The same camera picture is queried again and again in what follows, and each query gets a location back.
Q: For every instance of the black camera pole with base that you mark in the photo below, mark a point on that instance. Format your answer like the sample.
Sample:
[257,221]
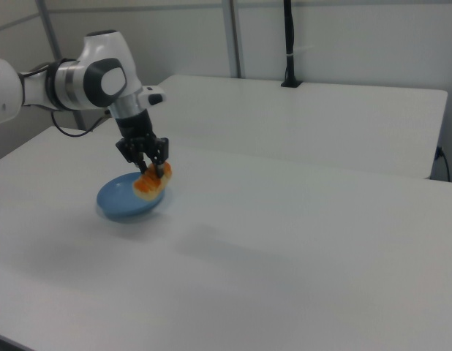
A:
[291,36]

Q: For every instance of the blue plastic plate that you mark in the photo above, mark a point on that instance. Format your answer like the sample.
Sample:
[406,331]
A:
[116,201]

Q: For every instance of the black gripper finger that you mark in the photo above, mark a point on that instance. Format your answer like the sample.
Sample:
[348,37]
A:
[132,153]
[161,151]

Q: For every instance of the orange-topped bread loaf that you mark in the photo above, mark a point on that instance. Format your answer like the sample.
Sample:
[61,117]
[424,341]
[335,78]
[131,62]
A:
[149,187]

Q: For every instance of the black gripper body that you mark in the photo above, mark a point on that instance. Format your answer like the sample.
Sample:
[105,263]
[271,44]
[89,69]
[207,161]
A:
[132,126]

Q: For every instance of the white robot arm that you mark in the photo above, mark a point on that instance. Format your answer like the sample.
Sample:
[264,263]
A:
[109,51]

